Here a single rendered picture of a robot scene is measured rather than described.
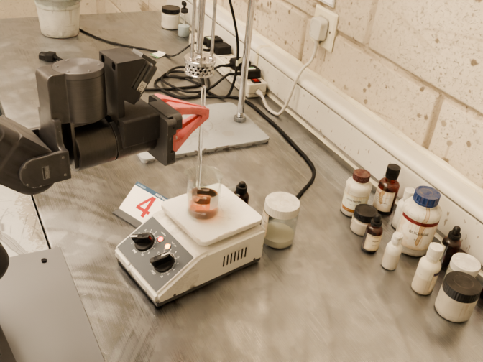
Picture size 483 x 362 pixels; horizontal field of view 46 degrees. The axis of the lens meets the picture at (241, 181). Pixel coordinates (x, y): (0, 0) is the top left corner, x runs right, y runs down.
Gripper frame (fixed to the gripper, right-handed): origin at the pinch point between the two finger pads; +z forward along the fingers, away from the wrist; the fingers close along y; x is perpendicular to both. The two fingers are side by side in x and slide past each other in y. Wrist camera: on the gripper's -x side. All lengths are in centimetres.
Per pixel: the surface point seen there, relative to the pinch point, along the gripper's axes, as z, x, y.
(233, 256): 2.0, 21.5, -7.3
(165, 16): 58, 22, 96
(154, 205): 0.2, 23.1, 11.9
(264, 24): 60, 11, 53
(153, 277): -10.1, 22.3, -4.0
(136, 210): -2.1, 24.5, 14.1
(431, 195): 33.5, 14.3, -19.6
